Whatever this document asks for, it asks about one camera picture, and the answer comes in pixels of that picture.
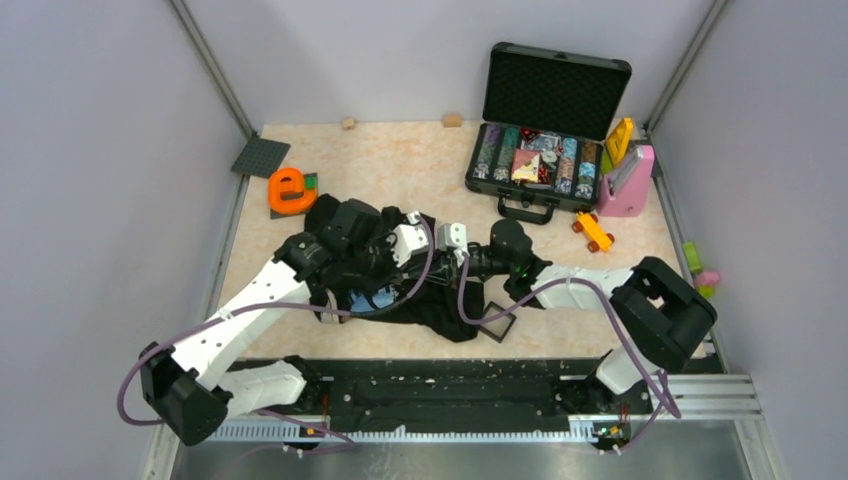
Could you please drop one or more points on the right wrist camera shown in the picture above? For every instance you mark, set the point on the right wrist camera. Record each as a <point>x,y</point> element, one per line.
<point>451,236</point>

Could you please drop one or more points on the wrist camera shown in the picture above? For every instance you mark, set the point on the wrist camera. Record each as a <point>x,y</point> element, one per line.
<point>451,236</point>
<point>412,237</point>

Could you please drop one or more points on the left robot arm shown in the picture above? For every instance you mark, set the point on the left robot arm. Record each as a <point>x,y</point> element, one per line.
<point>188,380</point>

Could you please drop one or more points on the lower black square frame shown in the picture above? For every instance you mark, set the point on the lower black square frame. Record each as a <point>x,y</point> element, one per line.
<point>499,328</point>

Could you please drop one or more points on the yellow toy piece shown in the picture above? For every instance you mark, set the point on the yellow toy piece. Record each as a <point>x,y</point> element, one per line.
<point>616,145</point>

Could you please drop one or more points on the black printed t-shirt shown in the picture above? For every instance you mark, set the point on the black printed t-shirt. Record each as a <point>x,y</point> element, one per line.
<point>430,311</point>

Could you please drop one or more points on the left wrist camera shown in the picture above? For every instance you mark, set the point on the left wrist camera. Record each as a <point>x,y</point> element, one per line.
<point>412,237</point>

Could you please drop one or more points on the yellow toy car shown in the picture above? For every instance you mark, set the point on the yellow toy car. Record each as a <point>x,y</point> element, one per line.
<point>598,240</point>

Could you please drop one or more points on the black poker chip case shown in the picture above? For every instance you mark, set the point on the black poker chip case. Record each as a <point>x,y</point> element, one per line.
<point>545,115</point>

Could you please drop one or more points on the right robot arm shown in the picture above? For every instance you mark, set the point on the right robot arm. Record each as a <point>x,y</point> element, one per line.
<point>658,317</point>

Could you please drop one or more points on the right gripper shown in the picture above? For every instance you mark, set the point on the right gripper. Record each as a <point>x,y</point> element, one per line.
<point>447,268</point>

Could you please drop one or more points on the dark grey lego baseplate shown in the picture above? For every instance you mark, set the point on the dark grey lego baseplate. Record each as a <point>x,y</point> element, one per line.
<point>260,157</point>

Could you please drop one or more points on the small wooden block right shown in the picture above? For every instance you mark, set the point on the small wooden block right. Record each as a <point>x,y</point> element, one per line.
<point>452,121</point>

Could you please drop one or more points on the orange tape dispenser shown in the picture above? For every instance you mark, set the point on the orange tape dispenser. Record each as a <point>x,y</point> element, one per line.
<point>288,172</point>

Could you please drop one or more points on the green and pink toy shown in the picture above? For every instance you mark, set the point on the green and pink toy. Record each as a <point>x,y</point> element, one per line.
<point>705,281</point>

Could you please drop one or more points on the pink box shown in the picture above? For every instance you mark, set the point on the pink box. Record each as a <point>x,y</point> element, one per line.
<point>623,191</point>

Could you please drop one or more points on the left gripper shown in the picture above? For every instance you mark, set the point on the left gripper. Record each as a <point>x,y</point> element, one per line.
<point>391,273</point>

